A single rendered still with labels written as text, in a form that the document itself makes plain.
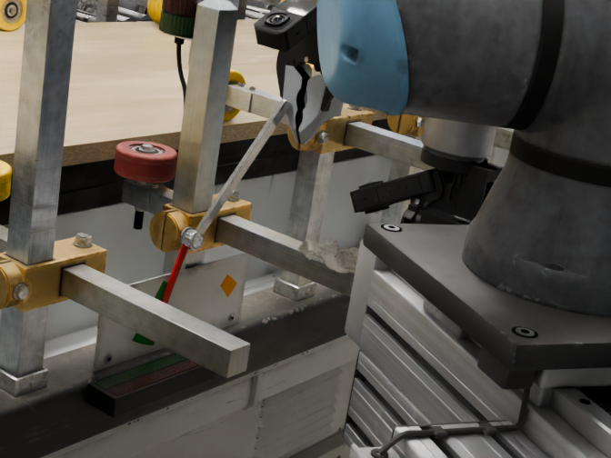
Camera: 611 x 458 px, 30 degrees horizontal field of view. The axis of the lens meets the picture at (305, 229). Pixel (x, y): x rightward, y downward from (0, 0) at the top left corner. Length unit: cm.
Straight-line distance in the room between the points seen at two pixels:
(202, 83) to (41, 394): 40
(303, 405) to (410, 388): 135
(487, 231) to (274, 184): 109
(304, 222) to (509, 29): 90
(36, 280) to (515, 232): 60
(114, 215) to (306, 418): 83
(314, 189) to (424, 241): 72
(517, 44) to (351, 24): 11
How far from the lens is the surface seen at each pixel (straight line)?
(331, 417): 238
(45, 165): 120
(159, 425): 154
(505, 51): 74
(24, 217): 122
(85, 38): 228
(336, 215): 206
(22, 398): 128
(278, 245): 136
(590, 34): 76
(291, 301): 163
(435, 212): 122
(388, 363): 95
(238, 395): 166
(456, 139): 119
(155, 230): 140
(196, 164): 137
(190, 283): 142
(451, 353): 86
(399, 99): 75
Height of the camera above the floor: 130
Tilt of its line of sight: 18 degrees down
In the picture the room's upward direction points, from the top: 9 degrees clockwise
